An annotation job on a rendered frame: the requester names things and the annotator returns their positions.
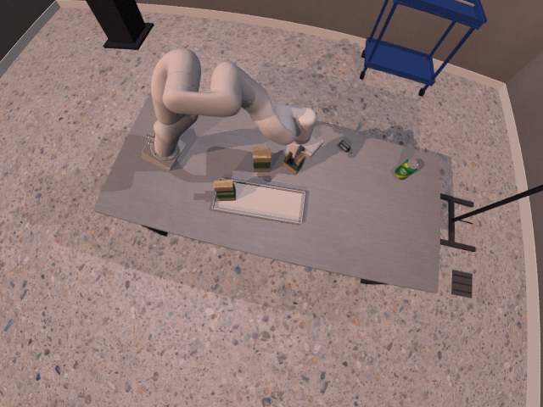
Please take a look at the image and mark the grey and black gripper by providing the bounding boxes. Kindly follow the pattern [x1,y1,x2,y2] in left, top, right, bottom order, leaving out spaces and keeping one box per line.
[284,142,305,165]

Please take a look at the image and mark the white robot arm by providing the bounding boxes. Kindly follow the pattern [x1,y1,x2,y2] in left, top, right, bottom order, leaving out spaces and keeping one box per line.
[146,48,324,161]

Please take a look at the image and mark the green and yellow drink can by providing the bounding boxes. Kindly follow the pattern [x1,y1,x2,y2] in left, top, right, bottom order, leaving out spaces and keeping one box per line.
[395,159,418,180]

